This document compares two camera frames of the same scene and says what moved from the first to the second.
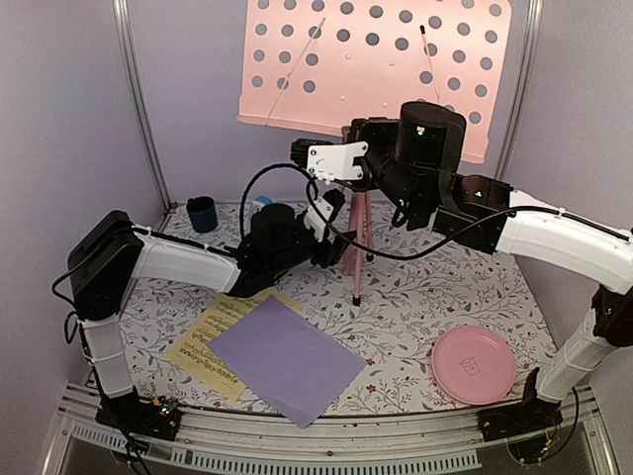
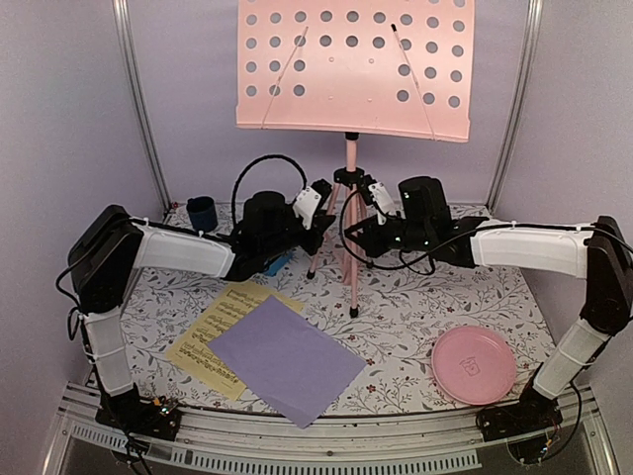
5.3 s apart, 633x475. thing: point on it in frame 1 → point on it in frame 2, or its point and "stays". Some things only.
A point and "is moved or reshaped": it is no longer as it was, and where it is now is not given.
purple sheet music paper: [287, 360] stays
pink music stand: [324, 63] is moved or reshaped
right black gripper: [388, 127] → [374, 246]
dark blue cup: [202, 213] stays
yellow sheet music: [192, 349] stays
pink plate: [474, 365] stays
